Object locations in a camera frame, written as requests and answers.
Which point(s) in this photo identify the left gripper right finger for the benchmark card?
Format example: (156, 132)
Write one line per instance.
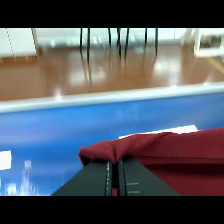
(140, 180)

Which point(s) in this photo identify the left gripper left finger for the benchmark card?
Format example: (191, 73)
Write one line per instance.
(93, 180)

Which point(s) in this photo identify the red T-shirt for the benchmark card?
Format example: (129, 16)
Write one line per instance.
(180, 150)

